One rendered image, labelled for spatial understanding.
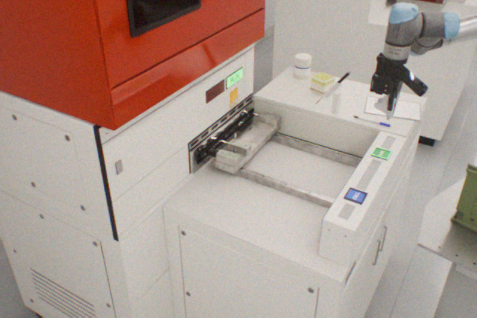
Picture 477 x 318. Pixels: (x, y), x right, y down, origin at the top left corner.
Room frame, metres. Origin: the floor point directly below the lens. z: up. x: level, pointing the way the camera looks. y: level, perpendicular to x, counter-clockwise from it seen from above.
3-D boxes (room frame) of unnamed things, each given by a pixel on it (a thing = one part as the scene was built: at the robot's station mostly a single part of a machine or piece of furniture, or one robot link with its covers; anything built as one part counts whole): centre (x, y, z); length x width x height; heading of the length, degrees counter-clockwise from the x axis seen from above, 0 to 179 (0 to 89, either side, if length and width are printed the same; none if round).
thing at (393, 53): (1.31, -0.47, 1.33); 0.08 x 0.08 x 0.05
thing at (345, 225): (1.20, -0.42, 0.89); 0.55 x 0.09 x 0.14; 149
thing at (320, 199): (1.31, -0.13, 0.84); 0.50 x 0.02 x 0.03; 59
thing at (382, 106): (1.30, -0.46, 1.14); 0.06 x 0.03 x 0.09; 59
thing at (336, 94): (1.60, -0.36, 1.03); 0.06 x 0.04 x 0.13; 59
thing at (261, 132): (1.52, -0.05, 0.87); 0.36 x 0.08 x 0.03; 149
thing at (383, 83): (1.32, -0.47, 1.25); 0.09 x 0.08 x 0.12; 59
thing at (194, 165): (1.54, 0.04, 0.89); 0.44 x 0.02 x 0.10; 149
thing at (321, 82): (1.77, -0.36, 1.00); 0.07 x 0.07 x 0.07; 44
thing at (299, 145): (1.54, -0.27, 0.84); 0.50 x 0.02 x 0.03; 59
